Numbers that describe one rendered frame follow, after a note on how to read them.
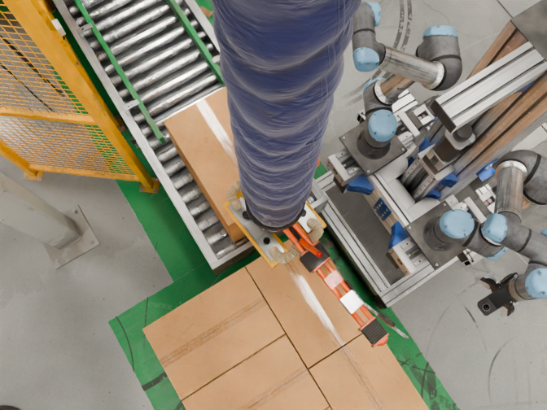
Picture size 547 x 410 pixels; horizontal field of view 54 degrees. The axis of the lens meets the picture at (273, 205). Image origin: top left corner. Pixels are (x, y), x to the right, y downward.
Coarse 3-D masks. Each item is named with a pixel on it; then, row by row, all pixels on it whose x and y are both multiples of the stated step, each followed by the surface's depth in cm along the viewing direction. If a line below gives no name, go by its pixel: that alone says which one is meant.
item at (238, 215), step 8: (240, 192) 224; (240, 200) 222; (232, 208) 221; (240, 208) 221; (232, 216) 221; (240, 216) 221; (248, 216) 220; (240, 224) 220; (248, 232) 219; (256, 240) 218; (264, 240) 216; (272, 240) 218; (280, 240) 219; (256, 248) 218; (264, 248) 217; (280, 248) 217; (264, 256) 217; (272, 264) 216
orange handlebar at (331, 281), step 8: (296, 224) 208; (288, 232) 207; (296, 240) 207; (328, 264) 204; (320, 272) 203; (336, 272) 203; (328, 280) 202; (336, 280) 202; (336, 288) 202; (344, 288) 202; (336, 296) 202; (368, 312) 200; (360, 320) 199
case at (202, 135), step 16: (208, 96) 255; (224, 96) 255; (192, 112) 253; (208, 112) 253; (224, 112) 253; (176, 128) 251; (192, 128) 251; (208, 128) 251; (224, 128) 251; (176, 144) 259; (192, 144) 249; (208, 144) 249; (224, 144) 249; (192, 160) 246; (208, 160) 247; (224, 160) 247; (192, 176) 285; (208, 176) 245; (224, 176) 245; (208, 192) 243; (224, 192) 243; (224, 208) 241; (224, 224) 259
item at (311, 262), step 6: (318, 246) 205; (306, 252) 205; (324, 252) 205; (300, 258) 203; (306, 258) 204; (312, 258) 204; (318, 258) 204; (324, 258) 204; (306, 264) 203; (312, 264) 203; (318, 264) 203; (312, 270) 202
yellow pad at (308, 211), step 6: (306, 204) 223; (306, 210) 222; (312, 210) 222; (300, 216) 221; (306, 216) 221; (312, 216) 221; (318, 216) 221; (300, 222) 220; (324, 222) 221; (306, 228) 220; (324, 228) 221; (306, 234) 219
